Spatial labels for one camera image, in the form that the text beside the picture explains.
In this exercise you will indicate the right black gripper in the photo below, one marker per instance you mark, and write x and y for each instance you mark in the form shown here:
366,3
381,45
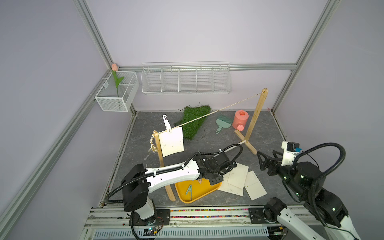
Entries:
277,163

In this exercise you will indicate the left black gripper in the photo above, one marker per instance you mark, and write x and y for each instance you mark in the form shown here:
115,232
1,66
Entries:
213,181

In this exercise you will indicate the postcard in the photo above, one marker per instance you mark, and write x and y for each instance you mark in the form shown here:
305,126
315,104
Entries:
237,176
228,188
172,141
254,187

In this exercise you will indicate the teal clothespin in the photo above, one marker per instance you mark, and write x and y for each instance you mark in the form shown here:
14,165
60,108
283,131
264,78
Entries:
189,192

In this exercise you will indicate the white clothespin end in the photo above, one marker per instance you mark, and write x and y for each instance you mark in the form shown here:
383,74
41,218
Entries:
167,124

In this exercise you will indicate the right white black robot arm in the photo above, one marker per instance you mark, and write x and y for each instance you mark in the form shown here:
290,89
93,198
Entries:
304,182

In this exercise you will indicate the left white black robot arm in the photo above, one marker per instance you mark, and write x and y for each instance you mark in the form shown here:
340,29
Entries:
140,181

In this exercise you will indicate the yellow plastic tray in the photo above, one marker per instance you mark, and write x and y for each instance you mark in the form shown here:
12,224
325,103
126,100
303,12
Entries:
199,190

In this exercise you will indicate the wooden clothesline stand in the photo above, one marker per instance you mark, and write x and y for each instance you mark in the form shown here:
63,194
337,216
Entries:
155,141

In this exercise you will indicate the teal small brush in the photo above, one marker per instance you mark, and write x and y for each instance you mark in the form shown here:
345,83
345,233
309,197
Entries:
223,122

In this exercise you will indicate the pink watering can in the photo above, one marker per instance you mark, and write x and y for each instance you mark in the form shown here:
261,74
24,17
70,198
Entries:
240,120

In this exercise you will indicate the green artificial grass patch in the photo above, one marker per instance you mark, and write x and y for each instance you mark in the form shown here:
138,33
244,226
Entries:
191,122

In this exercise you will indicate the small white mesh basket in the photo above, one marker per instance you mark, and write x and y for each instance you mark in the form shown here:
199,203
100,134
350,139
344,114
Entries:
107,98

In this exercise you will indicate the pink artificial tulip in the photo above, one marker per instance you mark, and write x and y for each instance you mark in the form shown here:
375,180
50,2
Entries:
117,79

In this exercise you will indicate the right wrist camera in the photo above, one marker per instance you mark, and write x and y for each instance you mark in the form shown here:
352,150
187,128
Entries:
291,150

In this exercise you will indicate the long white wire basket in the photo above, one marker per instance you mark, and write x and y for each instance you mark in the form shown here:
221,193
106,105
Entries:
183,78

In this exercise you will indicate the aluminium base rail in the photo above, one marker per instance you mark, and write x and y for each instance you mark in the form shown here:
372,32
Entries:
203,223

